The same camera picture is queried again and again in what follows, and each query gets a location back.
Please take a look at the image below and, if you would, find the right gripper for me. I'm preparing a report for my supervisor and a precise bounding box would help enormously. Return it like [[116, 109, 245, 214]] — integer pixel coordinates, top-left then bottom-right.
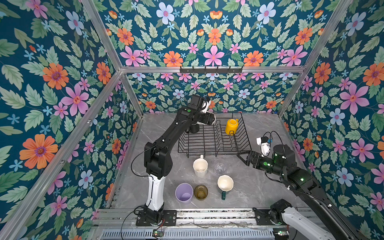
[[236, 151, 286, 179]]

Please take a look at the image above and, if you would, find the clear glass cup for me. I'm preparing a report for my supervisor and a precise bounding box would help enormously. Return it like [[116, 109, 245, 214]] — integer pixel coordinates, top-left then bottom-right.
[[214, 160, 227, 176]]

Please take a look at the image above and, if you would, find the cream mug green handle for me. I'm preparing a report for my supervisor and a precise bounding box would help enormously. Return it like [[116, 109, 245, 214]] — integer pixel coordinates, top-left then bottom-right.
[[217, 175, 234, 201]]

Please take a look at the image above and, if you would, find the yellow mug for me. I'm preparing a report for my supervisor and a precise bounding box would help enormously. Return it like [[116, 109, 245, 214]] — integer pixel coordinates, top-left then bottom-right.
[[225, 119, 239, 136]]

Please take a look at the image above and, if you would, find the red interior white mug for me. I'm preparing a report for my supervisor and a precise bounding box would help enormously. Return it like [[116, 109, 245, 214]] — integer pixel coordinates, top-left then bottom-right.
[[200, 100, 216, 126]]

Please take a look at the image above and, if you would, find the black mug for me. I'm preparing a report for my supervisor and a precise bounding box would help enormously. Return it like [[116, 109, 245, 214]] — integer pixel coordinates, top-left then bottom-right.
[[189, 124, 200, 134]]

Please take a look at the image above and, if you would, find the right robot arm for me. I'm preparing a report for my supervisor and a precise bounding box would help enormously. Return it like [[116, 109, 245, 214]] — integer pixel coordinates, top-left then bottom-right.
[[238, 145, 366, 240]]

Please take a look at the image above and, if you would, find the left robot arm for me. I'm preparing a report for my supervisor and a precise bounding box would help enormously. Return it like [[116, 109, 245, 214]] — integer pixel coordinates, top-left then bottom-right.
[[140, 95, 216, 225]]

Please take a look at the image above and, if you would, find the olive green glass cup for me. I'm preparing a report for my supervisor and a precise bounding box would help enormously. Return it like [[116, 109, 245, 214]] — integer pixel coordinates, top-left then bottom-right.
[[194, 185, 209, 201]]

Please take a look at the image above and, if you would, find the lilac plastic cup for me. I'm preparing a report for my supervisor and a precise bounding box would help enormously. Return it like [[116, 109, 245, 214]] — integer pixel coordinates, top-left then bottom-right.
[[175, 183, 194, 204]]

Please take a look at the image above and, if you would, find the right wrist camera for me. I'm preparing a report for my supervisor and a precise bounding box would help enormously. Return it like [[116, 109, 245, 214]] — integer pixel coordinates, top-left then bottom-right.
[[257, 136, 271, 157]]

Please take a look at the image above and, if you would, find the black wire dish rack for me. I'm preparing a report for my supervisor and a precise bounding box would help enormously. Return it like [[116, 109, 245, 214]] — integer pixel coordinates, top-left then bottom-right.
[[178, 112, 252, 157]]

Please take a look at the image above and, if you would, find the cream mug with handle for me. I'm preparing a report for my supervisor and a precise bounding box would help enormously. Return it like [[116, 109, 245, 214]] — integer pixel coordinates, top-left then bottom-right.
[[193, 155, 208, 178]]

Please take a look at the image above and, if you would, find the black wall hook rail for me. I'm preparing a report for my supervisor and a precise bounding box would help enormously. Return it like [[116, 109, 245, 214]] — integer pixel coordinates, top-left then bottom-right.
[[179, 66, 243, 75]]

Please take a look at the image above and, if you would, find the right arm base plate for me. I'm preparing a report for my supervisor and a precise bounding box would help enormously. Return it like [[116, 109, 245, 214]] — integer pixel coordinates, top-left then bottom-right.
[[252, 208, 287, 226]]

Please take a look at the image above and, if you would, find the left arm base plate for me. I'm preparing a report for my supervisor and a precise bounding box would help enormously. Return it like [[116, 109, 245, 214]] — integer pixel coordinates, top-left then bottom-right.
[[136, 210, 178, 227]]

